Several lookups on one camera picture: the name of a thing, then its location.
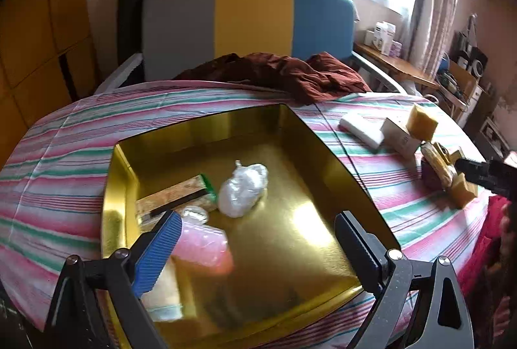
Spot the purple snack packet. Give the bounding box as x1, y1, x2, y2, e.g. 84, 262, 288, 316
421, 157, 446, 191

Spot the red cloth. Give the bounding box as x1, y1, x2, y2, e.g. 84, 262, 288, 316
458, 196, 517, 349

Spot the wooden side desk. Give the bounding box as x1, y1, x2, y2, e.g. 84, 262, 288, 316
355, 42, 441, 91

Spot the wooden wardrobe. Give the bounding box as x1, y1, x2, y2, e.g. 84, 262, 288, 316
0, 0, 100, 168

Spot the picture frame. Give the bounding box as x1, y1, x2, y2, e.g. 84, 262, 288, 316
480, 119, 510, 156

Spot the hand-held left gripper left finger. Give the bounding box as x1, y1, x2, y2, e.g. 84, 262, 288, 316
44, 209, 183, 349

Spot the white soap pack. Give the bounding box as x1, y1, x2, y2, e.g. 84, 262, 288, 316
338, 116, 386, 150

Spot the white bed rail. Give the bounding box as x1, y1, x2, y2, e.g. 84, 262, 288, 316
95, 54, 144, 93
351, 50, 408, 93

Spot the white cardboard box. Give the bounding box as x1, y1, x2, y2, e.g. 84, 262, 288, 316
380, 117, 423, 158

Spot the striped bed sheet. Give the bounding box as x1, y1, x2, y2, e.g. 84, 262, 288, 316
0, 80, 501, 349

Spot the clear plastic item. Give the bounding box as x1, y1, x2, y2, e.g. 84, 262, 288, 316
180, 206, 210, 225

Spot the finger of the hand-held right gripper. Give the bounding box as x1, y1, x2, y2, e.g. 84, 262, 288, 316
454, 158, 492, 189

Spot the white plastic bag bundle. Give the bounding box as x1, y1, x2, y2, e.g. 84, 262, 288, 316
217, 160, 269, 218

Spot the yellow sponge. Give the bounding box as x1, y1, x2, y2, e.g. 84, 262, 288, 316
406, 104, 439, 142
450, 171, 479, 209

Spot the yellow brown woven item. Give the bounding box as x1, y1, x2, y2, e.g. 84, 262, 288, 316
421, 142, 457, 188

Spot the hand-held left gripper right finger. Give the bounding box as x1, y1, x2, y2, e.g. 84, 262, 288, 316
333, 210, 474, 349

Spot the maroon cloth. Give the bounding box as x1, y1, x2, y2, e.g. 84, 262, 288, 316
174, 52, 372, 104

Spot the white carton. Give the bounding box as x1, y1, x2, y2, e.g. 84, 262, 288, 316
365, 21, 396, 55

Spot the cluttered shelf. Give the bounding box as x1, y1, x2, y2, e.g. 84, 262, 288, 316
436, 14, 495, 124

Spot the yellow green snack packet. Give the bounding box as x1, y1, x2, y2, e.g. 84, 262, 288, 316
141, 258, 186, 323

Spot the grey yellow blue headboard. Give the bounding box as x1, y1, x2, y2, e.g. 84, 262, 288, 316
139, 0, 358, 81

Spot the gold metal tray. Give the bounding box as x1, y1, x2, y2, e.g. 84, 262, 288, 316
101, 104, 400, 349

